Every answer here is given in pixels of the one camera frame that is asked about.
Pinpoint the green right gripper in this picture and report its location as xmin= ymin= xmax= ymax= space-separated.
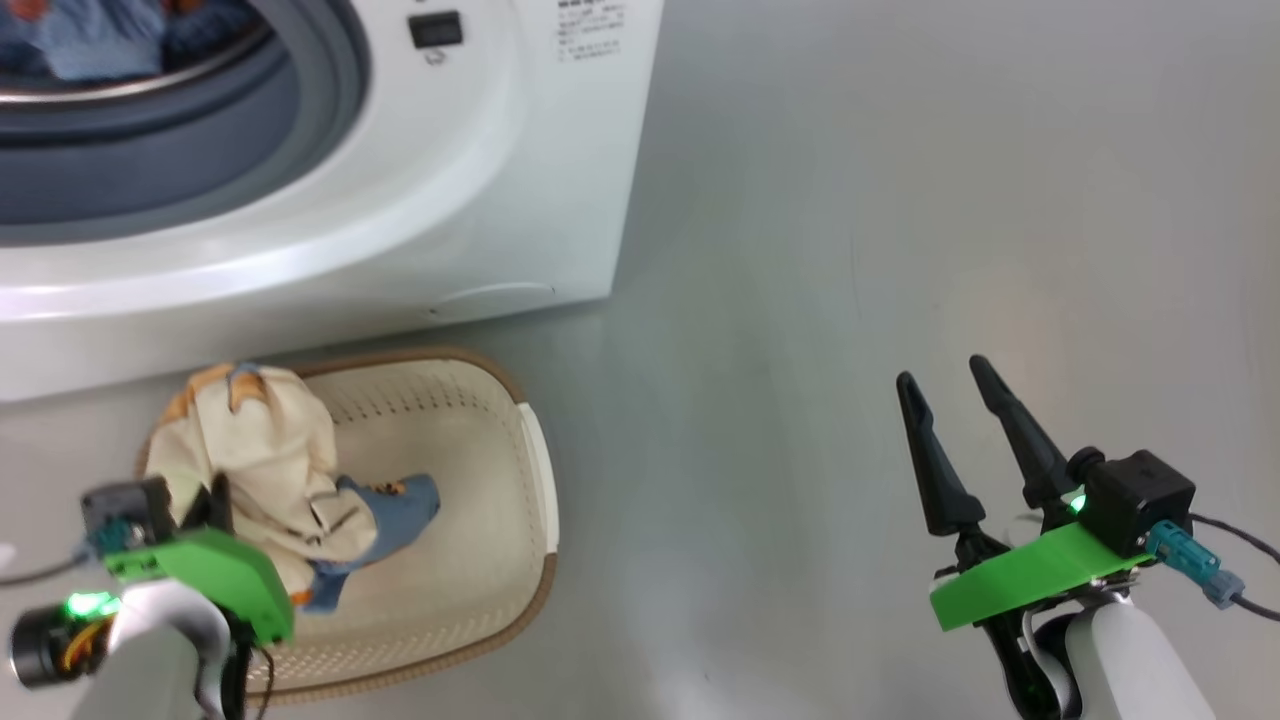
xmin=895 ymin=354 xmax=1154 ymax=634

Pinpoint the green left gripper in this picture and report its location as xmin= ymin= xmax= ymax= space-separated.
xmin=9 ymin=473 xmax=297 ymax=693

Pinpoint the cream printed garment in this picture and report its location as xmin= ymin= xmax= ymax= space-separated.
xmin=145 ymin=362 xmax=381 ymax=601

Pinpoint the blue garment with tiger print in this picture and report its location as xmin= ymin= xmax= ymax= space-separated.
xmin=0 ymin=0 xmax=273 ymax=83

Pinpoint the cream perforated laundry basket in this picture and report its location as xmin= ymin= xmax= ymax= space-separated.
xmin=134 ymin=346 xmax=560 ymax=703

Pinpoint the grey rubber door gasket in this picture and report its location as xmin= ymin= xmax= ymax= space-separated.
xmin=0 ymin=0 xmax=372 ymax=227

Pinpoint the white front-load washing machine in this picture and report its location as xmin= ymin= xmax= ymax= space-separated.
xmin=0 ymin=0 xmax=667 ymax=403

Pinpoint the black door lock socket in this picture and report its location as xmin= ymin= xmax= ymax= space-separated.
xmin=407 ymin=9 xmax=465 ymax=52

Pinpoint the round white filter cover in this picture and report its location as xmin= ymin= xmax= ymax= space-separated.
xmin=429 ymin=282 xmax=558 ymax=318

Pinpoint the perforated steel washer drum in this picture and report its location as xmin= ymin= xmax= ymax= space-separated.
xmin=0 ymin=18 xmax=278 ymax=107

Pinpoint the small printed text sticker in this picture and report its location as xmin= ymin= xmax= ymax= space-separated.
xmin=554 ymin=0 xmax=628 ymax=63

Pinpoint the black cable with teal plug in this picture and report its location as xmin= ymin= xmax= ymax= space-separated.
xmin=0 ymin=520 xmax=133 ymax=588
xmin=1144 ymin=513 xmax=1280 ymax=623

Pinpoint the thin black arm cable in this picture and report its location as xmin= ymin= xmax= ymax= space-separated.
xmin=236 ymin=640 xmax=278 ymax=720
xmin=984 ymin=610 xmax=1063 ymax=720

